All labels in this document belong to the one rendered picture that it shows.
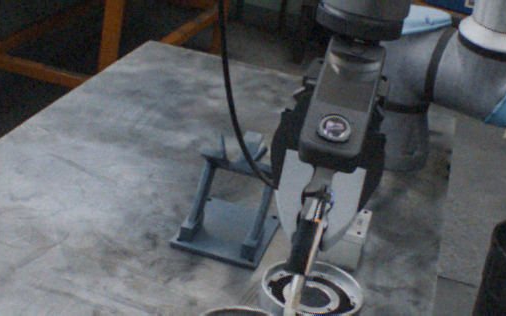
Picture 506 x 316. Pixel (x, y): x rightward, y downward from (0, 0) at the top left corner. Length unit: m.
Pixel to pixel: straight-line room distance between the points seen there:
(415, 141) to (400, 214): 0.17
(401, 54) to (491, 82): 0.14
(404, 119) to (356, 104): 0.61
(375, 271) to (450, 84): 0.33
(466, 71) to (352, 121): 0.57
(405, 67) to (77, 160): 0.47
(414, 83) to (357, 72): 0.56
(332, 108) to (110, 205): 0.45
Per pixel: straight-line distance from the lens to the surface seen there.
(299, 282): 0.72
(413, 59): 1.19
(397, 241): 1.05
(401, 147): 1.23
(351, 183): 0.70
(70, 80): 2.92
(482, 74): 1.15
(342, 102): 0.62
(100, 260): 0.89
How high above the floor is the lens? 1.28
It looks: 24 degrees down
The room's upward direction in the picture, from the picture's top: 11 degrees clockwise
